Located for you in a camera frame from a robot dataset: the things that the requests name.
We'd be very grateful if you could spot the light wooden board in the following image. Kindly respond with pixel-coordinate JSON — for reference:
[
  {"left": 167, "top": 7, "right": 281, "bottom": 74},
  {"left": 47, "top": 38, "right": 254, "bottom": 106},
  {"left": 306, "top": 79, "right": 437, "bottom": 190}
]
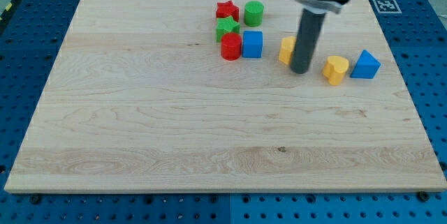
[{"left": 5, "top": 0, "right": 446, "bottom": 194}]

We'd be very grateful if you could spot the yellow heart block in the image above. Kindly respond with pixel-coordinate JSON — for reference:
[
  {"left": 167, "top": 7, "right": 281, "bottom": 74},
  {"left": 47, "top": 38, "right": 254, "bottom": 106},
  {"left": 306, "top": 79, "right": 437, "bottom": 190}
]
[{"left": 322, "top": 55, "right": 349, "bottom": 86}]

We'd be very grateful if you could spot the yellow block behind rod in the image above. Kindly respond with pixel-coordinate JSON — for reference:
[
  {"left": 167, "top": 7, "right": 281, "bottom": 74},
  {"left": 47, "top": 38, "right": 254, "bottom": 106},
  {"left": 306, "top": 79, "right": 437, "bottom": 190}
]
[{"left": 278, "top": 36, "right": 296, "bottom": 65}]

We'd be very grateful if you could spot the red cylinder block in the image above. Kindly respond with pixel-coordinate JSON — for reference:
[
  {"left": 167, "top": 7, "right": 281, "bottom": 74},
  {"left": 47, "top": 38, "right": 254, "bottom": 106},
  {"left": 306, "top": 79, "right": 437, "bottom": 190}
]
[{"left": 221, "top": 32, "right": 242, "bottom": 61}]

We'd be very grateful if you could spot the white fiducial marker tag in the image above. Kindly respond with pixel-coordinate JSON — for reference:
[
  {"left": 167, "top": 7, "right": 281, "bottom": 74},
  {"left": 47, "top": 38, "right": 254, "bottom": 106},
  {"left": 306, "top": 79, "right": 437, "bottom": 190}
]
[{"left": 372, "top": 0, "right": 402, "bottom": 14}]

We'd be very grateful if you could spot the green star block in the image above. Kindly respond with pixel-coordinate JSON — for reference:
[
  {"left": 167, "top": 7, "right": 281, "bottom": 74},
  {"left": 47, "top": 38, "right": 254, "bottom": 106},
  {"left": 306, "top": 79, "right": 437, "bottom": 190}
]
[{"left": 216, "top": 16, "right": 240, "bottom": 43}]

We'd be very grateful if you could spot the blue cube block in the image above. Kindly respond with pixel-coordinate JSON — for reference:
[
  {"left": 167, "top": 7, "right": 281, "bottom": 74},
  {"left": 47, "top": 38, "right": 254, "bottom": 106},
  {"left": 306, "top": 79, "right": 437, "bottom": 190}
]
[{"left": 242, "top": 31, "right": 263, "bottom": 58}]

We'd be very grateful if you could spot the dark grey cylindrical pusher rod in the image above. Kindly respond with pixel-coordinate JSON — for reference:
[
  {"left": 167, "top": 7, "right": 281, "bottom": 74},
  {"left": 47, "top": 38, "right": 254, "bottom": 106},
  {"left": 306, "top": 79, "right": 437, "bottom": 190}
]
[{"left": 290, "top": 8, "right": 325, "bottom": 74}]

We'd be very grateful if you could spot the yellow black hazard tape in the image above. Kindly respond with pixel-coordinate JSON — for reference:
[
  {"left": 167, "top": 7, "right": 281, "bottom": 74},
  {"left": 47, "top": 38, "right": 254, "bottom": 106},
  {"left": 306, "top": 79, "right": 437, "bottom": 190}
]
[{"left": 1, "top": 0, "right": 22, "bottom": 22}]

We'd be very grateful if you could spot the red star block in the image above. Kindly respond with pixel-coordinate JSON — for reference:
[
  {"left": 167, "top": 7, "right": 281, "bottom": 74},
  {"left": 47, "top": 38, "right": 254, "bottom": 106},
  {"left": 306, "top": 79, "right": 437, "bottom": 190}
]
[{"left": 216, "top": 0, "right": 240, "bottom": 22}]

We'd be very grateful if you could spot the green cylinder block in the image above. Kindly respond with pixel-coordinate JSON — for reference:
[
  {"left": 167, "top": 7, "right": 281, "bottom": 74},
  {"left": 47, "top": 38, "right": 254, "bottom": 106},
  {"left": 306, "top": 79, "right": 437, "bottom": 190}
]
[{"left": 244, "top": 1, "right": 264, "bottom": 27}]

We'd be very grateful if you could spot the blue triangle block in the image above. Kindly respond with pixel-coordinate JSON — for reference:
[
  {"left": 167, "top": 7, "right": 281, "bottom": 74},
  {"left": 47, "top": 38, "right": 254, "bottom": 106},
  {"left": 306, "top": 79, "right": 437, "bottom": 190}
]
[{"left": 350, "top": 50, "right": 381, "bottom": 79}]

